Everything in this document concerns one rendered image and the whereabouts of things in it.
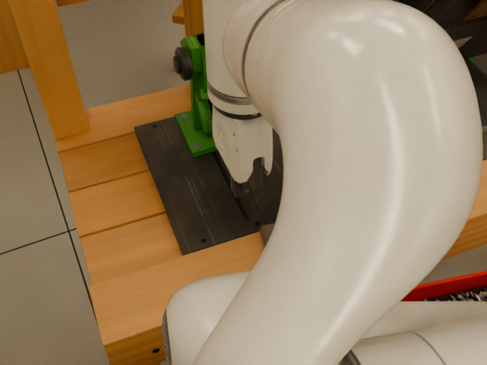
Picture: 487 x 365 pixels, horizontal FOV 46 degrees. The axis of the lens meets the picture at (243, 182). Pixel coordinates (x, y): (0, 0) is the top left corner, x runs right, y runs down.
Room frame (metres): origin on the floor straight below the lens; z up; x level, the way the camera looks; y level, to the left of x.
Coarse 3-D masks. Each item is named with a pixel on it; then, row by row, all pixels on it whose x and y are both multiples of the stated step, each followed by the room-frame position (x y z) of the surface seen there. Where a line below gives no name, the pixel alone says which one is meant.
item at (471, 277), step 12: (468, 276) 0.61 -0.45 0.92; (480, 276) 0.62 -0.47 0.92; (420, 288) 0.59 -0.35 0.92; (432, 288) 0.59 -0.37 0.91; (444, 288) 0.60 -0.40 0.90; (456, 288) 0.61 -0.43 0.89; (468, 288) 0.61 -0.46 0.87; (480, 288) 0.62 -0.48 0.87; (408, 300) 0.58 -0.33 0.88; (420, 300) 0.59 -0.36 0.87; (432, 300) 0.59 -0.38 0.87; (444, 300) 0.59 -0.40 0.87; (456, 300) 0.59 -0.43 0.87; (468, 300) 0.58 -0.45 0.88; (480, 300) 0.59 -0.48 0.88
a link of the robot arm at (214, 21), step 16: (208, 0) 0.50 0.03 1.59; (224, 0) 0.49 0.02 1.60; (240, 0) 0.48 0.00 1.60; (208, 16) 0.50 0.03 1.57; (224, 16) 0.49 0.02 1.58; (208, 32) 0.50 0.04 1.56; (208, 48) 0.51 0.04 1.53; (208, 64) 0.51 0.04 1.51; (224, 64) 0.49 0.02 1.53; (208, 80) 0.51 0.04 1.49; (224, 80) 0.49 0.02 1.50; (240, 96) 0.48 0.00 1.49
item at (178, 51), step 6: (180, 48) 1.04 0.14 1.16; (180, 54) 1.03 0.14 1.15; (186, 54) 1.02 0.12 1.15; (174, 60) 1.04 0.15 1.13; (180, 60) 1.02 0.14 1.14; (186, 60) 1.01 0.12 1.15; (174, 66) 1.04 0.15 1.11; (180, 66) 1.02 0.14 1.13; (186, 66) 1.01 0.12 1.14; (192, 66) 1.01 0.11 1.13; (180, 72) 1.01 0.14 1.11; (186, 72) 1.00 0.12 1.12; (192, 72) 1.01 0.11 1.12; (186, 78) 1.00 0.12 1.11
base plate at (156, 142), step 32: (480, 64) 1.33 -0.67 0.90; (160, 128) 1.06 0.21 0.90; (160, 160) 0.95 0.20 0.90; (192, 160) 0.95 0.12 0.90; (160, 192) 0.85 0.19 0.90; (192, 192) 0.85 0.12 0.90; (224, 192) 0.85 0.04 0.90; (256, 192) 0.85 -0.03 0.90; (192, 224) 0.76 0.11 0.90; (224, 224) 0.76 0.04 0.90; (256, 224) 0.76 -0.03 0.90
